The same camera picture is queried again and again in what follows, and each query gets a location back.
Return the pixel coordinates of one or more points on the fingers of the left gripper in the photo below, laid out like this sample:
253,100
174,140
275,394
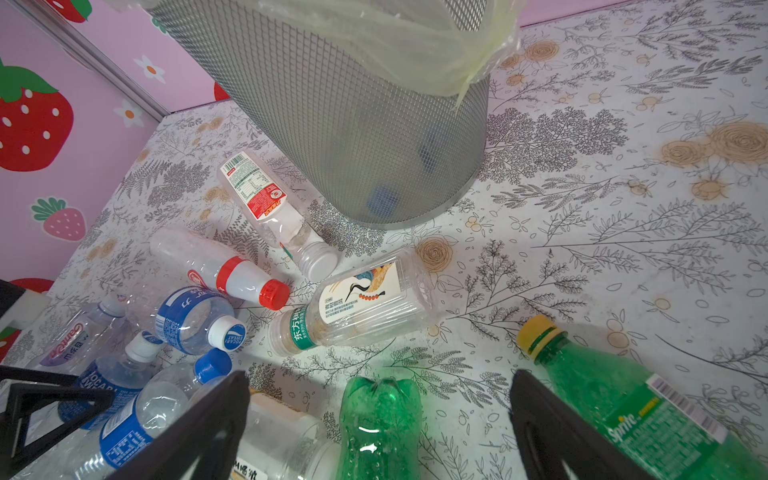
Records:
30,392

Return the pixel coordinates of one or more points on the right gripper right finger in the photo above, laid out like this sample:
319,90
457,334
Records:
553,440

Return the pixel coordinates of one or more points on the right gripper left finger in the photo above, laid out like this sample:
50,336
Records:
203,442

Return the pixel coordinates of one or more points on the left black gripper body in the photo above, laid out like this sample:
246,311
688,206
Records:
23,301

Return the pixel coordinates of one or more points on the clear bottle blue label white cap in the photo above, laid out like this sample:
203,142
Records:
191,319

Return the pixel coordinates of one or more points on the green Sprite bottle yellow cap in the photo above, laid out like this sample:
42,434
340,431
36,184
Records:
380,425

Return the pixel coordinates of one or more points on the clear bottle with blue cap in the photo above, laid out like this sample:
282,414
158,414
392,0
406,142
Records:
416,180

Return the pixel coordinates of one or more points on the grey mesh waste bin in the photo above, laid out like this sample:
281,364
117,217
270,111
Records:
333,119

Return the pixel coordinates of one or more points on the translucent yellow bin liner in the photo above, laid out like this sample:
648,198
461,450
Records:
430,47

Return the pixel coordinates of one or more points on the clear bottle purple red label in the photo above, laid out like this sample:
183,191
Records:
95,329

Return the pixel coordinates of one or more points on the Pepsi water bottle blue label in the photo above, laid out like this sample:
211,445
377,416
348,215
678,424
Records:
102,451

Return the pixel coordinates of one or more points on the clear bottle beige label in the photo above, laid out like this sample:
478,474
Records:
281,442

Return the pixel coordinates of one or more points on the Pocari bottle blue label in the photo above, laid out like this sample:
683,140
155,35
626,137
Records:
125,374

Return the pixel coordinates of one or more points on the white bottle with red cap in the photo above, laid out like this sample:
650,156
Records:
217,267

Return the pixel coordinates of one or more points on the square clear bottle crane label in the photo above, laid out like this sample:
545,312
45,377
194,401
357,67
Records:
389,296

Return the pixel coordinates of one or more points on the bottle with red white label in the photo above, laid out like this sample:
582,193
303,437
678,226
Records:
274,212

